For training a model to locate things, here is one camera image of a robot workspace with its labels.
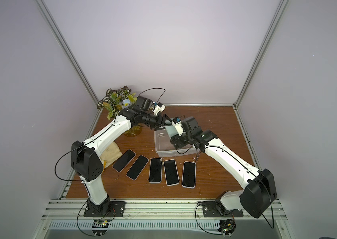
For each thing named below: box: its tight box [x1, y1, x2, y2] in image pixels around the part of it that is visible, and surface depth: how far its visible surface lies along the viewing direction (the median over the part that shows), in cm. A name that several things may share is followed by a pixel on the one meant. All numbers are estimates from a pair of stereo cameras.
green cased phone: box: [165, 125, 179, 139], surface depth 79 cm
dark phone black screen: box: [125, 154, 150, 181], surface depth 89 cm
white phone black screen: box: [181, 160, 197, 189], surface depth 86 cm
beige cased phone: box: [163, 158, 180, 187], surface depth 86 cm
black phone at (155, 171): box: [148, 157, 163, 184], surface depth 87 cm
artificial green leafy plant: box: [97, 85, 138, 121], surface depth 94 cm
